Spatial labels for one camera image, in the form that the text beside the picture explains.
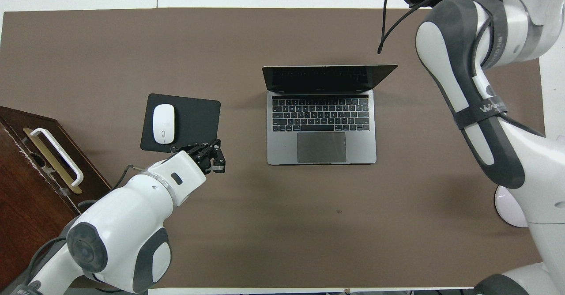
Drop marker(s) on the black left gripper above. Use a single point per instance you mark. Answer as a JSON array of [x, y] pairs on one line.
[[198, 153]]

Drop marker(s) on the grey aluminium laptop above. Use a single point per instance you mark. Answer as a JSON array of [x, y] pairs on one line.
[[321, 147]]

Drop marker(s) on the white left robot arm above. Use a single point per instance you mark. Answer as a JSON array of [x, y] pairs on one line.
[[128, 220]]

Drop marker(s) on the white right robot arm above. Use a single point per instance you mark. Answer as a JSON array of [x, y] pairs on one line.
[[481, 122]]

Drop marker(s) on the black mouse pad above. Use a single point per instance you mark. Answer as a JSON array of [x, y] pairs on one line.
[[196, 122]]

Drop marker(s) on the white computer mouse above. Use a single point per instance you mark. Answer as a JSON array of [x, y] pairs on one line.
[[163, 123]]

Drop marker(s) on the brown table mat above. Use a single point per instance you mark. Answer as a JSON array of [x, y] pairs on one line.
[[287, 224]]

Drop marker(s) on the dark brown wooden box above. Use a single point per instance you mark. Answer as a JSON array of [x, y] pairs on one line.
[[26, 198]]

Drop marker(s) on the white desk lamp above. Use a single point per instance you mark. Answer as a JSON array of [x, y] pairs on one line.
[[507, 206]]

